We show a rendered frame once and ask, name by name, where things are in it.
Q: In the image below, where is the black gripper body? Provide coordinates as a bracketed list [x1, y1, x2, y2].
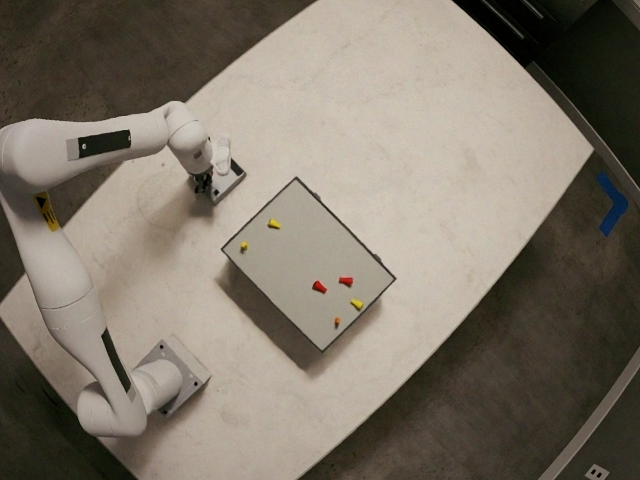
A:
[185, 165, 214, 182]

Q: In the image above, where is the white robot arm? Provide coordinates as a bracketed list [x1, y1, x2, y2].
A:
[0, 101, 232, 438]

